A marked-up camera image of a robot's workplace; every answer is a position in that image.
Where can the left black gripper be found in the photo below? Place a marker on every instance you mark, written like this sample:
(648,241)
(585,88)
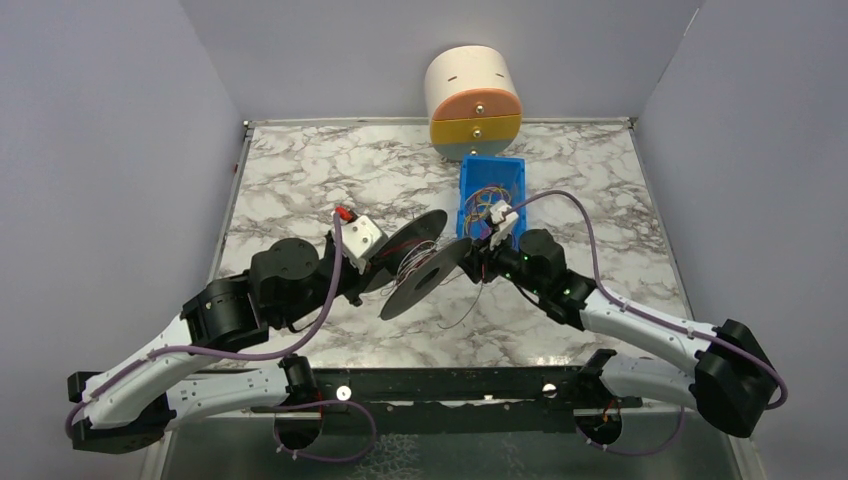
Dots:
(361,280)

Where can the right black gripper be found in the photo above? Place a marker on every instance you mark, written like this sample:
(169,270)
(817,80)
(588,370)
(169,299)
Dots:
(477,259)

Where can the black cable spool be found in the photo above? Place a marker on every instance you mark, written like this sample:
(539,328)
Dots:
(419,262)

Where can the blue plastic bin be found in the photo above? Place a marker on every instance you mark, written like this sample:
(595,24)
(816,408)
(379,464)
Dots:
(484,181)

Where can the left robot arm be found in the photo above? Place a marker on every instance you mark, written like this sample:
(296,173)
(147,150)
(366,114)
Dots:
(159,389)

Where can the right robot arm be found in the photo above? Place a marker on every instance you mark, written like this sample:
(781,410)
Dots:
(722,372)

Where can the round cream drawer cabinet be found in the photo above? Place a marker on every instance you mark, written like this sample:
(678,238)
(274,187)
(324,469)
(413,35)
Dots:
(472,104)

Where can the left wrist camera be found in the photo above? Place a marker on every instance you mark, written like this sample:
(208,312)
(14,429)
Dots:
(362,238)

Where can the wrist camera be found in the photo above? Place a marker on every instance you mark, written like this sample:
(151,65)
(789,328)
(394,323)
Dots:
(362,238)
(498,226)

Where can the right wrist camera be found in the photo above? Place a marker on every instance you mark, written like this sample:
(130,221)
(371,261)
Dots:
(498,226)

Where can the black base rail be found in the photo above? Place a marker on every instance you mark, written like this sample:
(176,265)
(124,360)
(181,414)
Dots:
(456,400)

